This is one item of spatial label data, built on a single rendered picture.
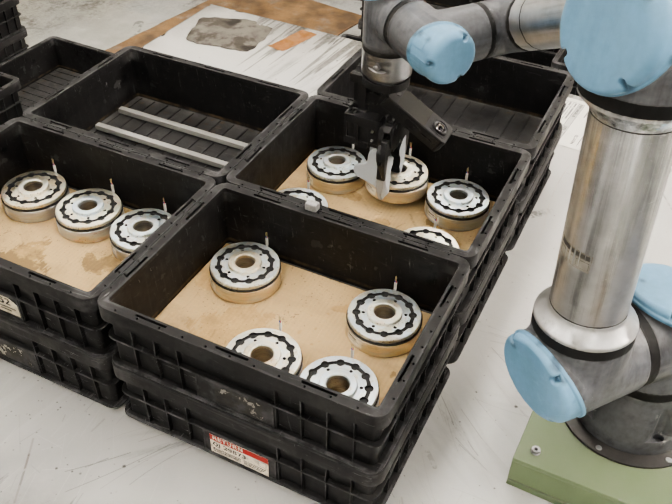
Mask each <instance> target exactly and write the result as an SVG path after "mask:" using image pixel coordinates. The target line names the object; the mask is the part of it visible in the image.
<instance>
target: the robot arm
mask: <svg viewBox="0 0 672 504"><path fill-rule="evenodd" d="M558 48H562V49H566V50H567V55H566V56H565V57H564V62H565V64H566V67H567V69H568V71H569V73H570V74H571V76H572V77H573V78H574V80H575V81H576V82H577V92H578V94H579V96H580V97H581V98H582V100H583V101H584V102H585V103H586V104H587V105H588V106H589V110H588V115H587V120H586V125H585V129H584V134H583V139H582V144H581V148H580V153H579V158H578V163H577V167H576V172H575V177H574V182H573V186H572V191H571V196H570V201H569V205H568V210H567V215H566V220H565V224H564V229H563V234H562V239H561V243H560V248H559V253H558V258H557V263H556V267H555V272H554V277H553V282H552V286H550V287H548V288H546V289H545V290H543V291H542V292H541V293H540V294H539V295H538V296H537V298H536V300H535V302H534V306H533V311H532V315H531V321H530V324H529V326H528V327H527V328H525V329H518V330H516V331H515V332H514V333H513V334H511V335H510V336H509V337H508V338H507V339H506V342H505V345H504V357H505V363H506V366H507V370H508V372H509V375H510V377H511V379H512V381H513V384H514V386H515V387H516V389H517V391H518V392H519V394H520V395H521V397H522V398H523V400H524V401H525V402H526V403H527V404H528V406H529V407H530V408H531V409H532V410H533V411H534V412H535V413H537V414H538V415H539V416H541V417H542V418H544V419H546V420H548V421H551V422H557V423H563V422H566V421H569V420H571V419H574V418H576V417H578V419H579V420H580V422H581V423H582V425H583V426H584V427H585V428H586V429H587V430H588V431H589V432H590V433H591V434H592V435H593V436H594V437H596V438H597V439H598V440H600V441H601V442H603V443H605V444H606V445H608V446H610V447H612V448H615V449H617V450H620V451H623V452H627V453H631V454H636V455H657V454H662V453H665V452H668V451H670V450H672V267H671V266H668V265H664V264H657V263H643V262H644V258H645V255H646V252H647V248H648V245H649V241H650V238H651V235H652V231H653V228H654V224H655V221H656V218H657V214H658V211H659V207H660V204H661V201H662V197H663V194H664V191H665V187H666V184H667V180H668V177H669V174H670V170H671V167H672V0H485V1H480V2H475V3H471V4H466V5H461V6H456V7H451V8H446V9H441V10H437V9H435V8H433V7H432V6H430V5H429V4H428V3H426V2H425V1H424V0H364V10H363V35H362V61H361V62H360V63H359V64H358V66H357V67H356V69H355V70H353V71H352V72H351V73H350V81H351V82H354V100H353V101H352V103H351V104H350V105H349V108H348V109H347V110H346V111H345V113H344V140H343V141H344V142H348V143H351V144H355V146H357V147H361V148H364V149H367V148H368V146H369V147H370V152H369V154H368V160H367V161H366V162H362V163H357V164H355V166H354V173H355V175H356V176H358V177H360V178H361V179H363V180H365V181H367V182H368V183H370V184H372V185H373V186H375V188H376V192H377V197H378V199H379V200H382V199H383V198H384V197H385V196H386V195H387V194H388V193H389V184H390V180H391V171H392V172H396V173H401V171H402V167H403V163H404V158H405V153H406V150H407V144H408V138H409V131H410V132H411V133H412V134H413V135H415V136H416V137H417V138H418V139H419V140H421V141H422V142H423V143H424V144H425V145H426V146H428V147H429V148H430V149H431V150H432V151H434V152H435V151H438V150H439V149H440V148H441V147H442V146H443V145H445V144H446V142H447V140H448V139H449V137H450V135H451V133H452V127H451V126H450V125H448V124H447V123H446V122H445V121H444V120H443V119H441V118H440V117H439V116H438V115H437V114H435V113H434V112H433V111H432V110H431V109H430V108H428V107H427V106H426V105H425V104H424V103H423V102H421V101H420V100H419V99H418V98H417V97H416V96H414V95H413V94H412V93H411V92H410V91H409V90H407V88H408V87H409V85H410V76H411V74H412V69H414V70H415V71H416V72H417V73H419V74H420V75H422V76H425V77H426V78H427V79H429V80H430V81H432V82H434V83H436V84H449V83H452V82H455V81H456V80H457V78H459V77H460V76H463V75H464V74H465V73H466V72H467V71H468V70H469V68H470V67H471V65H472V63H473V62H475V61H479V60H482V59H487V58H491V57H495V56H500V55H504V54H509V53H516V52H527V51H535V50H546V49H558ZM353 107H355V108H358V109H355V108H353ZM352 108H353V109H352ZM351 109H352V110H351ZM347 122H348V135H347Z"/></svg>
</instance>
